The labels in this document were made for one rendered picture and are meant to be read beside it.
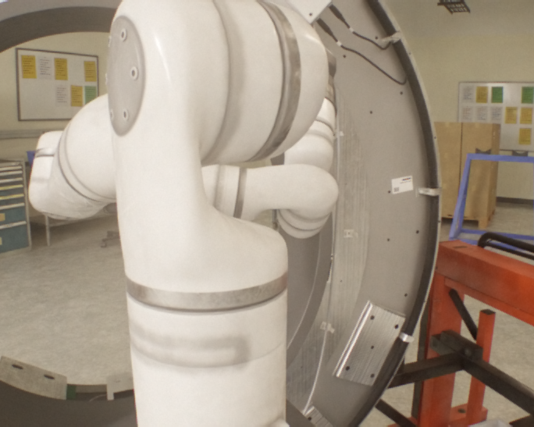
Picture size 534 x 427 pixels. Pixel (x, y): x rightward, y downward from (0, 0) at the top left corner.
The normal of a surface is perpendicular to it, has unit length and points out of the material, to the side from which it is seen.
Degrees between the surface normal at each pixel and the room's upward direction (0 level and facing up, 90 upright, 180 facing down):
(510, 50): 90
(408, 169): 90
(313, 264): 82
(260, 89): 99
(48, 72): 90
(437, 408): 90
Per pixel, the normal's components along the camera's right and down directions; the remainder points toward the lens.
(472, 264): -0.95, 0.06
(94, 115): -0.43, -0.35
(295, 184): -0.14, -0.44
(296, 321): -0.85, -0.37
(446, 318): 0.33, 0.18
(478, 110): -0.52, 0.15
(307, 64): 0.58, 0.03
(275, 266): 0.81, 0.06
